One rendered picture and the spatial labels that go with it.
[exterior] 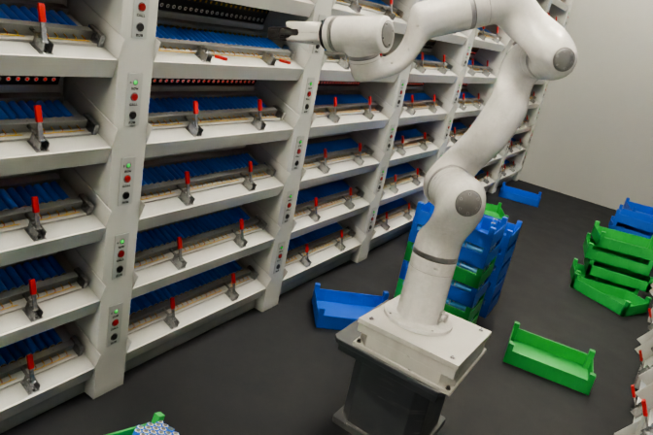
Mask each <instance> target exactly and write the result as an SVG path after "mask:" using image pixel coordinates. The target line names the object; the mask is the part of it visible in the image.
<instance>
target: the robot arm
mask: <svg viewBox="0 0 653 435"><path fill-rule="evenodd" d="M286 24H287V27H268V39H269V40H278V41H290V42H295V43H300V44H308V45H322V47H323V48H324V49H325V50H328V51H331V52H345V53H347V55H348V58H349V64H350V69H351V74H352V77H353V78H354V80H355V81H357V82H360V83H365V82H372V81H376V80H380V79H384V78H387V77H390V76H393V75H395V74H398V73H400V72H401V71H403V70H404V69H406V68H407V67H408V66H409V65H410V64H411V63H412V62H413V61H414V60H415V59H416V57H417V56H418V55H419V53H420V52H421V50H422V48H423V47H424V45H425V44H426V42H427V41H428V40H429V39H431V38H434V37H439V36H443V35H448V34H452V33H457V32H462V31H466V30H470V29H475V28H479V27H483V26H488V25H492V24H496V25H497V26H499V27H500V28H501V29H502V30H503V31H504V32H505V33H506V34H507V35H508V36H509V37H510V38H511V39H512V40H513V41H515V42H516V43H517V44H515V45H514V46H513V47H512V48H511V49H510V51H509V52H508V53H507V55H506V56H505V58H504V60H503V61H502V62H501V65H500V67H499V71H498V78H497V82H496V85H495V88H494V90H493V92H492V94H491V96H490V98H489V100H488V102H487V103H486V105H485V107H484V108H483V110H482V111H481V113H480V114H479V116H478V117H477V119H476V120H475V121H474V122H473V124H472V125H471V126H470V127H469V129H468V130H467V131H466V132H465V133H464V134H463V136H462V137H461V138H460V139H459V140H458V141H457V142H456V143H455V144H454V145H453V146H452V147H451V148H450V149H448V150H447V151H446V152H445V153H444V154H442V155H441V156H440V157H439V158H438V159H437V160H436V162H435V163H434V164H433V165H432V166H431V167H430V169H429V170H428V172H427V174H426V176H425V178H424V183H423V189H424V193H425V195H426V197H427V198H428V200H429V201H430V202H431V204H432V205H433V206H434V210H433V213H432V215H431V217H430V220H429V221H428V222H427V223H426V224H425V225H424V226H423V227H422V228H421V229H420V230H419V232H418V233H417V236H416V239H415V243H414V247H413V250H412V253H411V257H410V261H409V264H408V268H407V272H406V276H405V280H404V283H403V287H402V291H401V294H400V298H399V299H393V300H390V301H388V302H387V303H386V304H385V306H384V313H385V315H386V316H387V318H388V319H389V320H391V321H392V322H393V323H395V324H397V325H398V326H400V327H402V328H404V329H407V330H409V331H412V332H415V333H418V334H423V335H428V336H443V335H446V334H449V333H450V332H451V331H452V328H453V322H452V321H451V320H450V318H449V314H444V313H445V311H444V307H445V303H446V300H447V296H448V292H449V289H450V285H451V282H452V279H453V276H454V272H455V269H456V265H457V262H458V258H459V255H460V251H461V248H462V245H463V243H464V240H465V239H466V238H467V237H468V236H469V234H470V233H471V232H472V231H473V230H474V229H475V228H476V226H477V225H478V224H479V222H480V221H481V219H482V217H483V215H484V213H485V208H486V192H485V189H484V187H483V185H482V184H481V183H480V182H479V181H478V180H477V179H475V178H474V177H475V175H476V174H477V173H478V172H479V171H480V170H481V169H482V168H483V167H484V166H485V165H486V164H487V163H488V162H489V161H490V160H492V159H493V158H494V157H495V156H496V155H497V154H499V153H500V152H501V151H502V149H503V148H504V147H505V146H506V145H507V144H508V142H509V141H510V140H511V138H512V137H513V135H514V134H515V133H516V131H517V130H518V128H519V127H520V125H521V124H522V122H523V120H524V118H525V116H526V114H527V111H528V105H529V99H530V95H531V91H532V88H533V85H534V84H535V83H536V82H537V81H538V80H546V81H555V80H559V79H562V78H564V77H566V76H567V75H569V74H570V73H571V72H572V70H573V69H574V67H575V65H576V63H577V50H576V47H575V44H574V42H573V41H572V39H571V37H570V36H569V34H568V33H567V32H566V30H565V29H564V28H563V27H562V26H561V25H560V24H559V23H558V22H557V21H556V20H554V19H553V18H551V17H550V16H548V15H547V14H546V13H545V12H544V11H543V10H542V8H541V7H540V6H539V4H538V3H537V2H536V0H425V1H421V2H418V3H416V4H414V5H413V6H412V7H411V9H410V11H409V16H408V21H407V27H406V31H405V34H404V37H403V40H402V42H401V43H400V45H399V46H398V48H397V49H396V50H395V51H394V52H392V53H391V54H389V55H387V56H384V57H380V53H386V52H388V51H389V50H390V49H391V47H392V45H393V42H394V37H395V30H394V25H393V22H392V20H391V19H390V18H389V17H387V16H349V17H328V18H326V19H324V20H323V21H322V22H316V21H287V22H286Z"/></svg>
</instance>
